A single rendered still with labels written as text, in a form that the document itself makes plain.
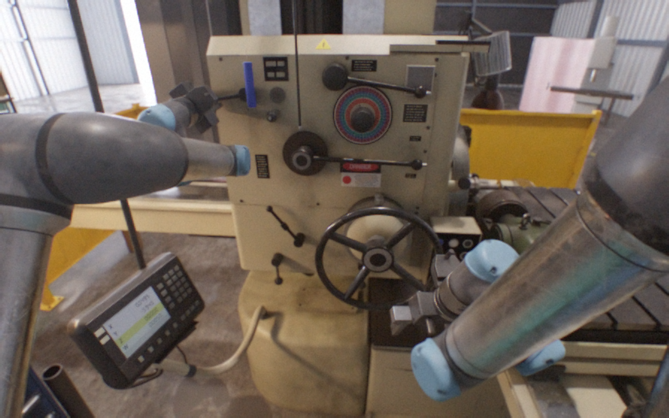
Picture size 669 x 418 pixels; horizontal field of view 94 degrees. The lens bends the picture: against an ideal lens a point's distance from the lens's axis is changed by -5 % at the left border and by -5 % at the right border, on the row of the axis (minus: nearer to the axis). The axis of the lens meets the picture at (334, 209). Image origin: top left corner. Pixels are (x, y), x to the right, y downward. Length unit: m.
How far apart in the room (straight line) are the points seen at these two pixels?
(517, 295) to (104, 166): 0.45
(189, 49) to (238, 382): 1.91
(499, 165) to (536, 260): 3.62
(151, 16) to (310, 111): 1.13
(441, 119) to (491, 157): 2.82
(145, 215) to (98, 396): 1.25
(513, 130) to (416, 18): 2.38
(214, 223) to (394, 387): 1.22
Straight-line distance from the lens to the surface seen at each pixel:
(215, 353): 2.52
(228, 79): 1.09
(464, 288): 0.59
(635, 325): 1.62
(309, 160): 1.00
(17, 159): 0.49
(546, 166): 4.13
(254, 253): 1.32
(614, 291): 0.30
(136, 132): 0.47
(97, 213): 2.00
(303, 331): 1.73
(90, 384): 2.72
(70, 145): 0.46
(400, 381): 1.87
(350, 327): 1.74
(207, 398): 2.34
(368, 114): 0.93
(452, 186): 1.17
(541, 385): 1.58
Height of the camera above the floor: 1.90
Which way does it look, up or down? 28 degrees down
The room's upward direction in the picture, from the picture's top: straight up
